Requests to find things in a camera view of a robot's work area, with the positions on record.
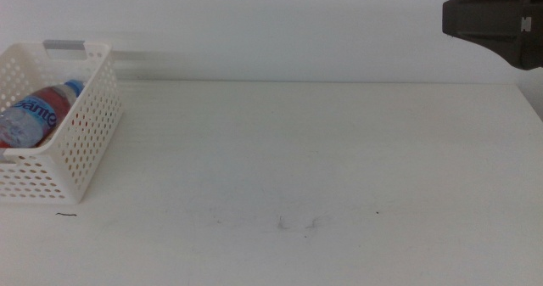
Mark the red cola can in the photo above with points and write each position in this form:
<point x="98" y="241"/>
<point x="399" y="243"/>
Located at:
<point x="55" y="99"/>

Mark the blue-capped water bottle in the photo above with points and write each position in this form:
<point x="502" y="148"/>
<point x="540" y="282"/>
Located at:
<point x="25" y="120"/>

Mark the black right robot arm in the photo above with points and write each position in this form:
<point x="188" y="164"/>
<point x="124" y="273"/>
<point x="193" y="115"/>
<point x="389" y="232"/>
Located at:
<point x="488" y="14"/>

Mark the white perforated plastic basket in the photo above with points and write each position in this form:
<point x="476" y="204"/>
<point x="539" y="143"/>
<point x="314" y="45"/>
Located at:
<point x="25" y="152"/>

